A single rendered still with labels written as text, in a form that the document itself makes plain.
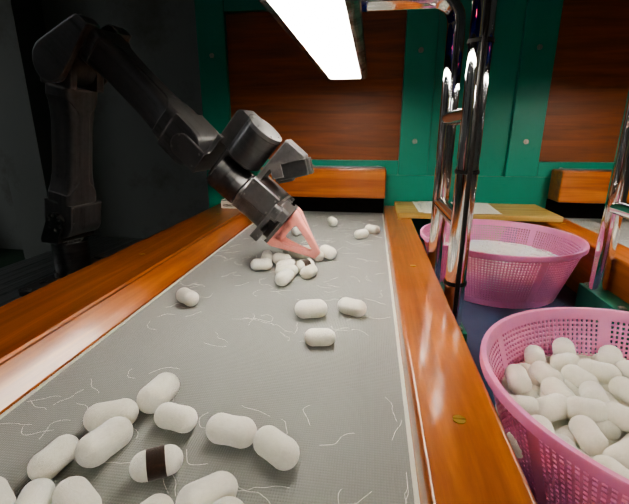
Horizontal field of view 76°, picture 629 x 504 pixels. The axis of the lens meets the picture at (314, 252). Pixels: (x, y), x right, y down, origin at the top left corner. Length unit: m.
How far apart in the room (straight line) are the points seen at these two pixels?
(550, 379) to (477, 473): 0.16
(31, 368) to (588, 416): 0.45
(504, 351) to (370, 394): 0.14
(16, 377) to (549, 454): 0.39
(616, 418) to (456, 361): 0.12
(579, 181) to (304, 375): 0.84
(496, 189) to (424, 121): 0.24
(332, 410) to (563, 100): 0.93
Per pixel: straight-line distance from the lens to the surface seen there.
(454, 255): 0.49
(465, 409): 0.31
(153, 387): 0.34
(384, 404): 0.34
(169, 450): 0.29
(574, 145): 1.13
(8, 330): 0.48
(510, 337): 0.44
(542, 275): 0.69
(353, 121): 1.04
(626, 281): 0.72
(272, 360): 0.39
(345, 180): 0.97
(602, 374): 0.45
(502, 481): 0.27
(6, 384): 0.41
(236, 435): 0.29
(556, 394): 0.39
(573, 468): 0.31
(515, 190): 1.09
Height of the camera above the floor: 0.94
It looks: 17 degrees down
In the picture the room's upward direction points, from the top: straight up
